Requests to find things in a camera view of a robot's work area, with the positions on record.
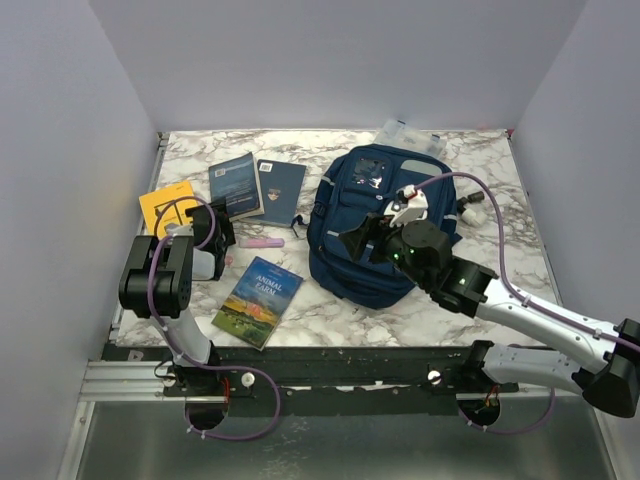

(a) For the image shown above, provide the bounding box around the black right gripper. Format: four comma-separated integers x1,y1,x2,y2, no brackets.
338,211,430,290

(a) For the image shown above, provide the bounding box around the Nineteen Eighty-Four paperback book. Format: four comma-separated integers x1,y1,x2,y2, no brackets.
208,152,264,221

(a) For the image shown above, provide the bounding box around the navy blue student backpack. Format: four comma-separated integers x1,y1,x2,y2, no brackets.
307,145,460,309

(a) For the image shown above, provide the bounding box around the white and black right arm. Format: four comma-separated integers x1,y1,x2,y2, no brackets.
337,214,639,418

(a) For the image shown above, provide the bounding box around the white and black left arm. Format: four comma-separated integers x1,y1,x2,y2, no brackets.
118,198,235,402

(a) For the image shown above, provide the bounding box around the pink highlighter pen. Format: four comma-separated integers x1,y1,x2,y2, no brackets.
238,238,285,249

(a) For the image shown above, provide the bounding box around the yellow paperback book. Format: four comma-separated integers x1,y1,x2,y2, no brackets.
139,181,198,239

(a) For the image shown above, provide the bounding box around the Animal Farm paperback book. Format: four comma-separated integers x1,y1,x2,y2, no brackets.
212,257,303,351

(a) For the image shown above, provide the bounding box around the dark blue thin notebook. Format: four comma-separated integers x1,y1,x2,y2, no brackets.
249,159,306,227

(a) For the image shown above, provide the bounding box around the black and white cylinder tool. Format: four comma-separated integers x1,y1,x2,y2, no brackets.
456,191,486,227

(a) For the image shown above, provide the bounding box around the clear plastic screw organiser box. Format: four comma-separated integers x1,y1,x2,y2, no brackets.
373,119,447,159

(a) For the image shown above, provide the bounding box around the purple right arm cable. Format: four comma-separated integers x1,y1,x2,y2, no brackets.
409,172,640,436

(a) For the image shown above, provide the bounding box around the aluminium front mounting rail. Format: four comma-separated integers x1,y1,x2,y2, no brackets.
58,343,630,479

